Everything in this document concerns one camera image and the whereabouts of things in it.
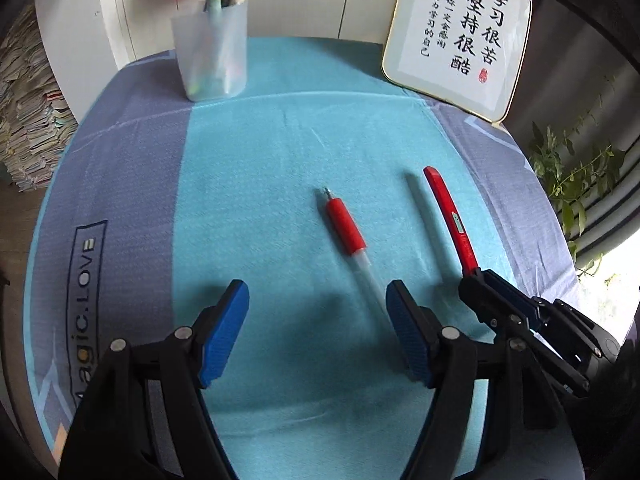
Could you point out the tall pile of books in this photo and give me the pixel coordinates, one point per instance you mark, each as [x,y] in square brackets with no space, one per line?
[30,110]

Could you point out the white lower cabinet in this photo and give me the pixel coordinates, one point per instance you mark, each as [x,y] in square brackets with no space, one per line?
[300,0]

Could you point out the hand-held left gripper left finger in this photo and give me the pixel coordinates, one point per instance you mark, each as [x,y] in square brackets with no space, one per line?
[225,330]

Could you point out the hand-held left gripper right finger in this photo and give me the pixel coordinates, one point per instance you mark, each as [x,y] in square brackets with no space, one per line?
[407,330]

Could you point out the framed calligraphy sign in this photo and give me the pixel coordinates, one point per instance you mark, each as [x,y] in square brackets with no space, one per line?
[450,25]

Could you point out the blue and grey tablecloth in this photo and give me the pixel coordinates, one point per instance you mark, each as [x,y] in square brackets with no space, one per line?
[280,160]

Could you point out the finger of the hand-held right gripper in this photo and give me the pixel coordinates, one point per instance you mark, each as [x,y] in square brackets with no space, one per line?
[480,305]
[515,292]

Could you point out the green leafy plant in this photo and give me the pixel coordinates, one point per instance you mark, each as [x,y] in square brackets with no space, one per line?
[565,180]

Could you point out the translucent white pen cup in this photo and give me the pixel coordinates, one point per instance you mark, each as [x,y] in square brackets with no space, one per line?
[215,60]

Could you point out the clear pen red cap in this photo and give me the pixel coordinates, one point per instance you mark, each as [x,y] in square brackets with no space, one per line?
[345,227]

